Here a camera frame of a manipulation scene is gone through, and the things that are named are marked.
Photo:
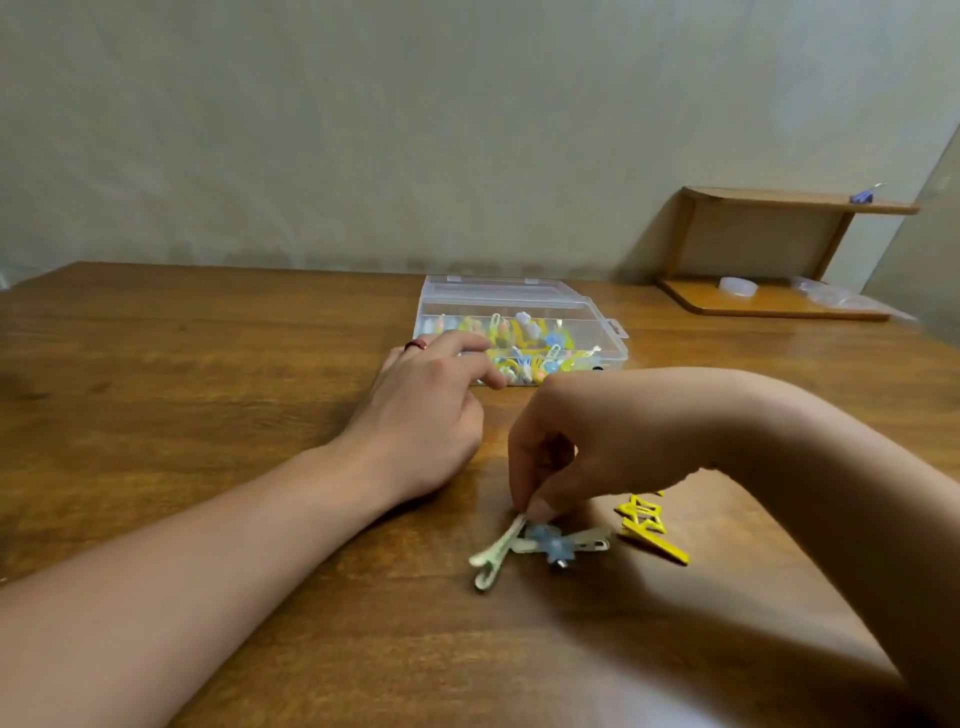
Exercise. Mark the yellow star hair clip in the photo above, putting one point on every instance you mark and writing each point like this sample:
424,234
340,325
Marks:
651,529

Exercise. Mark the wooden desk shelf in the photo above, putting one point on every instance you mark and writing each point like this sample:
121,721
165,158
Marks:
757,244

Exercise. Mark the pile of colourful hair clips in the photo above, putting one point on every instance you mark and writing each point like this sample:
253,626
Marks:
525,349

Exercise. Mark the purple clip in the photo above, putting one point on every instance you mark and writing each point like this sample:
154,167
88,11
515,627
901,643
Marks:
864,196

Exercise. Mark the person's right forearm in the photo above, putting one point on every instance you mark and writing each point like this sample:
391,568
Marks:
847,480

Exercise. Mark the clear plastic bag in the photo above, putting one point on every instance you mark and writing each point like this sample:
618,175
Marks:
840,296

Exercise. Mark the blue flower hair clip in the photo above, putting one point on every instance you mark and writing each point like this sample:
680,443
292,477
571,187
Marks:
555,544

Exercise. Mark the person's left forearm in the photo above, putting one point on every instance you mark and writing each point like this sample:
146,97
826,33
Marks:
187,585

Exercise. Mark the pale green hair clip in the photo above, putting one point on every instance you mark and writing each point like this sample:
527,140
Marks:
495,555

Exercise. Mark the person's right hand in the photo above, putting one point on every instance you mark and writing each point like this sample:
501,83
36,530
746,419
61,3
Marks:
622,427

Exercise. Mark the person's left thumb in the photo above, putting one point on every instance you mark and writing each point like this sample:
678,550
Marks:
472,420

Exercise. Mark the person's left hand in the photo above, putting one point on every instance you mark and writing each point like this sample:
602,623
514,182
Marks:
416,427

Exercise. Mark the white tape roll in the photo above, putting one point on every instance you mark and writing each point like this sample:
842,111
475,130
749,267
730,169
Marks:
737,286

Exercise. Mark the person's right thumb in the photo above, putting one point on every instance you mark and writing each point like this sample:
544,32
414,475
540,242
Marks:
559,499

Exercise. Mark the clear plastic storage box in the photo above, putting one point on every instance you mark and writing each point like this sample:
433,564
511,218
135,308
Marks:
517,304

